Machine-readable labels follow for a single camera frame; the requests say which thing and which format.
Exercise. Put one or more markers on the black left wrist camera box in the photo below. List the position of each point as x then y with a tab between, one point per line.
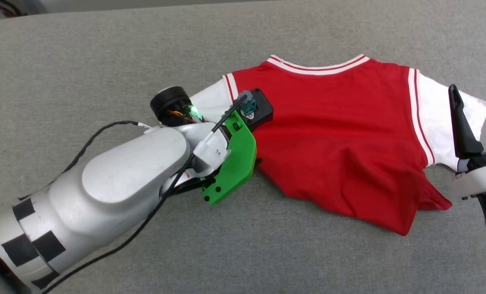
262	107

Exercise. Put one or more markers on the red white short-sleeve shirt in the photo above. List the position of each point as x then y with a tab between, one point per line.
328	122

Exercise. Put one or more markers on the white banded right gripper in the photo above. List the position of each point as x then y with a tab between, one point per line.
481	175

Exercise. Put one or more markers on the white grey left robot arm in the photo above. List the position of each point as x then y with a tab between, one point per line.
116	175

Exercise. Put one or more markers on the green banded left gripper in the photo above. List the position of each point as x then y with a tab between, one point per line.
236	159

